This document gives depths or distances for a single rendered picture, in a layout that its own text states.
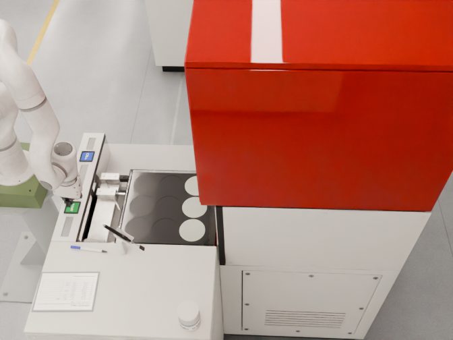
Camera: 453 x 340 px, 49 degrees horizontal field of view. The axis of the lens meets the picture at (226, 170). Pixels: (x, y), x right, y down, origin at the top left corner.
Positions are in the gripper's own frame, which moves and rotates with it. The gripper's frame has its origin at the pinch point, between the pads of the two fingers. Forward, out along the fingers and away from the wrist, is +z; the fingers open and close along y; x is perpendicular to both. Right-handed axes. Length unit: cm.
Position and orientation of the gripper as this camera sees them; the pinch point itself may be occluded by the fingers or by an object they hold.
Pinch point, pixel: (68, 201)
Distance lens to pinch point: 201.7
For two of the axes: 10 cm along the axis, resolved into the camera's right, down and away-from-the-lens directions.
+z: -1.9, 6.0, 7.7
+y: -9.8, -1.5, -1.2
